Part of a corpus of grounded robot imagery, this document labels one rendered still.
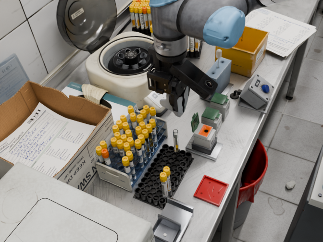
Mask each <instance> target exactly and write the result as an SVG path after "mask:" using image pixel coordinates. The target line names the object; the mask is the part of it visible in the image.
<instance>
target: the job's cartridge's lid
mask: <svg viewBox="0 0 323 242"><path fill-rule="evenodd" d="M198 125H199V115H198V112H197V113H196V114H195V113H194V115H193V116H192V121H191V128H192V132H194V131H195V130H196V129H197V127H198Z"/></svg>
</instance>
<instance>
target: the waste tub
mask: <svg viewBox="0 0 323 242"><path fill-rule="evenodd" d="M269 33H270V32H267V31H263V30H260V29H256V28H252V27H248V26H245V28H244V31H243V34H242V36H241V37H240V38H239V40H238V42H237V44H236V45H235V46H233V47H232V48H228V49H225V48H221V47H218V46H215V54H216V50H217V49H220V50H222V58H225V59H228V60H231V61H232V62H231V72H232V73H236V74H239V75H242V76H245V77H248V78H251V76H252V75H253V74H254V72H255V71H256V69H257V67H258V66H259V64H260V63H261V61H262V60H263V58H264V57H265V52H266V46H267V41H268V35H269ZM217 60H218V58H216V56H215V62H216V61H217Z"/></svg>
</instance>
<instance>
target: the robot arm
mask: <svg viewBox="0 0 323 242"><path fill-rule="evenodd" d="M284 1H288V0H149V6H150V13H151V22H152V31H153V41H154V42H153V44H152V46H150V47H149V48H148V53H149V54H152V56H153V65H152V66H151V67H150V70H149V71H148V72H147V80H148V87H149V90H152V91H155V92H156V93H159V94H162V95H163V93H166V99H161V100H160V104H161V105H162V106H163V107H165V108H167V109H169V110H170V111H172V112H173V113H174V114H175V116H177V117H181V116H182V115H183V113H184V112H185V109H186V105H187V101H188V97H189V92H190V89H192V90H193V91H194V92H196V93H197V94H198V95H199V96H201V97H202V98H203V99H204V100H206V99H208V98H210V97H211V96H212V95H213V93H214V91H215V90H216V88H217V86H218V84H217V83H216V82H215V81H214V80H213V79H211V78H210V77H209V76H208V75H207V74H205V73H204V72H203V71H202V70H200V69H199V68H198V67H197V66H195V65H194V64H193V63H192V62H190V61H189V60H188V59H187V58H185V57H186V55H187V48H188V36H190V37H193V38H195V39H198V40H201V41H203V42H206V43H207V44H209V45H211V46H218V47H221V48H225V49H228V48H232V47H233V46H235V45H236V44H237V42H238V40H239V38H240V37H241V36H242V34H243V31H244V28H245V22H246V18H245V17H246V16H247V15H248V14H249V13H250V12H252V11H253V10H256V9H260V8H263V7H267V6H271V5H274V4H278V3H281V2H284ZM153 68H155V69H153ZM149 79H150V80H151V86H150V83H149Z"/></svg>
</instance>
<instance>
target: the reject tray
mask: <svg viewBox="0 0 323 242"><path fill-rule="evenodd" d="M228 187H229V184H228V183H225V182H223V181H220V180H217V179H215V178H212V177H209V176H207V175H204V176H203V178H202V180H201V182H200V184H199V185H198V187H197V189H196V191H195V193H194V195H193V197H195V198H197V199H200V200H202V201H205V202H207V203H210V204H212V205H214V206H217V207H219V206H220V204H221V202H222V200H223V198H224V195H225V193H226V191H227V189H228Z"/></svg>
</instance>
